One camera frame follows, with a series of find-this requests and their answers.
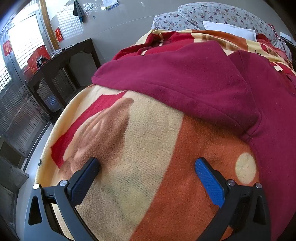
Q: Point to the white pillow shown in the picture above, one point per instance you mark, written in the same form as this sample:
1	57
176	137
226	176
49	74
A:
229	29

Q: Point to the dark hanging cloth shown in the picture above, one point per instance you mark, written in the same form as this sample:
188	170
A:
78	10

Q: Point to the red paper decoration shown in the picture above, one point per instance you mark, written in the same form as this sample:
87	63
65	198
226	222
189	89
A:
7	48
59	34

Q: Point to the dark wooden table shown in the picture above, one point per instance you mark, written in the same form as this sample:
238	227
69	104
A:
69	53

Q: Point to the dark wooden headboard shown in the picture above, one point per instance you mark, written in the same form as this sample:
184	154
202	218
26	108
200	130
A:
289	42

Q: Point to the red cloth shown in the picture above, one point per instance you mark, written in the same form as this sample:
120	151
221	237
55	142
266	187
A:
266	39

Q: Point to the clear plastic bag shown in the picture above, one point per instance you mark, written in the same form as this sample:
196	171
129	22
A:
56	52

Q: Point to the printed fleece blanket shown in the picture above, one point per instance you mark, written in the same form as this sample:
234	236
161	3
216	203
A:
143	143

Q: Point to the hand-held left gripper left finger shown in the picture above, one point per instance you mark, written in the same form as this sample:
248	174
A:
85	182

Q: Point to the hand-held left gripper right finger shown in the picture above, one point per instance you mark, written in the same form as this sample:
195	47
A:
208	182

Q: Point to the maroon sweater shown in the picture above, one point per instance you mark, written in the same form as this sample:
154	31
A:
196	76

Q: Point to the wall papers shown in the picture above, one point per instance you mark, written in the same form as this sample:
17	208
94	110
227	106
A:
110	4

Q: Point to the red cardboard box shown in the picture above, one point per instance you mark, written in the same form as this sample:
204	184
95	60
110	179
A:
38	57

